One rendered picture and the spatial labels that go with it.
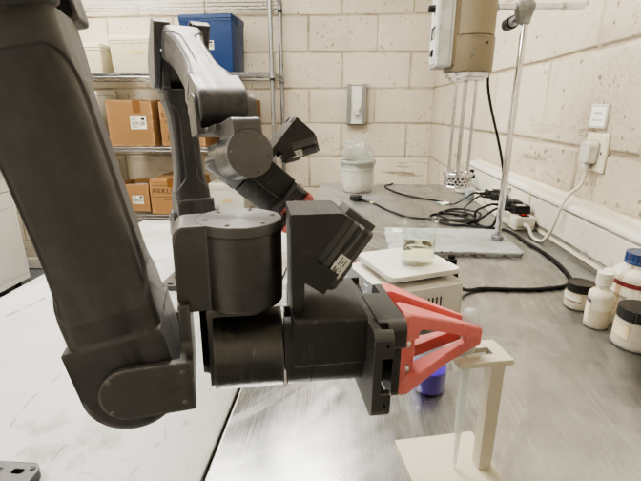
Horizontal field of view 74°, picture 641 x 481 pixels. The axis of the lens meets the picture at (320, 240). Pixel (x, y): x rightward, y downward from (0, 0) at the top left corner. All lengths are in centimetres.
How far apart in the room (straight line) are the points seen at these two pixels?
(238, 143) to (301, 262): 26
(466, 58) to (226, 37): 201
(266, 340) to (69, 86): 19
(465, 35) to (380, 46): 208
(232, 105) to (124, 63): 241
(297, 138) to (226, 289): 36
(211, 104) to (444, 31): 58
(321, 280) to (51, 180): 17
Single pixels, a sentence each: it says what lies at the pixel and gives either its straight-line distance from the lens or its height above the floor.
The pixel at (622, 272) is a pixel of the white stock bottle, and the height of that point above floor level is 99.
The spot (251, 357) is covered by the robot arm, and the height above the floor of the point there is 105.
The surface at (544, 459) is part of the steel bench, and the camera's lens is 50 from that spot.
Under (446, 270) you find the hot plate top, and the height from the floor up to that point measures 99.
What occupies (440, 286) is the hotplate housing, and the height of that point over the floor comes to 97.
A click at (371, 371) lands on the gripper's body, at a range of 30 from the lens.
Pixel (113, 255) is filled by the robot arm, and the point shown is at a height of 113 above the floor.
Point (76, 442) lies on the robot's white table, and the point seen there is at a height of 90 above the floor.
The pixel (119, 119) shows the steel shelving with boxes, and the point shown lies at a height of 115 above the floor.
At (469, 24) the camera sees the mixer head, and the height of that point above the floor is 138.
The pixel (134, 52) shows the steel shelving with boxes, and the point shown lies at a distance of 295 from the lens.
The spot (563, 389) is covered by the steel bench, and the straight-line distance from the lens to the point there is 60.
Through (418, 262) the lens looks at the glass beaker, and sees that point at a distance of 64.
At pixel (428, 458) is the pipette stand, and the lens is 45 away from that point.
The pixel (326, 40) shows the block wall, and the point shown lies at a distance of 308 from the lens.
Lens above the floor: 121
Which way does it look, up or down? 17 degrees down
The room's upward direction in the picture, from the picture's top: straight up
